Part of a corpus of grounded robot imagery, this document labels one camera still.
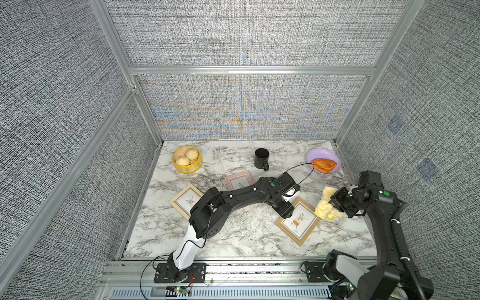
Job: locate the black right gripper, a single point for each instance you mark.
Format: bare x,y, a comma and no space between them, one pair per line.
336,201

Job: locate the light wood picture frame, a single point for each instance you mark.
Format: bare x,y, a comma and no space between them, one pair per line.
185,200

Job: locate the black mug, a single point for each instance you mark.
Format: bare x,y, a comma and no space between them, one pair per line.
261,157

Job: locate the yellow microfibre cloth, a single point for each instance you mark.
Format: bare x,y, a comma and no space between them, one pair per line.
324,209

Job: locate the steamed bun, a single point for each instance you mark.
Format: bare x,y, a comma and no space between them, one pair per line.
192,154
182,161

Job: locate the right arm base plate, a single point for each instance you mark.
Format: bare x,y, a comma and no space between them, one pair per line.
314,272

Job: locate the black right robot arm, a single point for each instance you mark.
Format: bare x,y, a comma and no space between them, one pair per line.
395,267

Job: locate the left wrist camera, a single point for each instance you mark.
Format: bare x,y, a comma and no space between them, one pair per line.
286,182

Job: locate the pink picture frame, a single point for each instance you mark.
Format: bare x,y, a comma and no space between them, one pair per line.
239,180

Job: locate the aluminium front rail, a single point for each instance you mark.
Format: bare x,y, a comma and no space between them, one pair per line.
254,278

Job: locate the orange food in bowl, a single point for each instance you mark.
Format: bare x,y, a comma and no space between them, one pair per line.
325,166

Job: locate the wooden picture frame deer print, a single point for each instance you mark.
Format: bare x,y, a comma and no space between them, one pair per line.
301,224

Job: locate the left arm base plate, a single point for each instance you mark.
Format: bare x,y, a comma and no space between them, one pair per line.
167,272

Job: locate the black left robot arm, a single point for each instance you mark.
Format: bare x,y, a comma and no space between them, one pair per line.
210,213

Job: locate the purple bowl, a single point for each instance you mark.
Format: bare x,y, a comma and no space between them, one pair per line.
322,153

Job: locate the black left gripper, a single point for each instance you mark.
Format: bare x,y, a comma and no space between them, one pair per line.
286,211

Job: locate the yellow bamboo steamer basket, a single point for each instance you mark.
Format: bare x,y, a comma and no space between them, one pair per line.
193,167

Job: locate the left steamed bun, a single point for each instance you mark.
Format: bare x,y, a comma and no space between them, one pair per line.
182,161

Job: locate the right steamed bun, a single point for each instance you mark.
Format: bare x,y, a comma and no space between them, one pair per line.
192,154

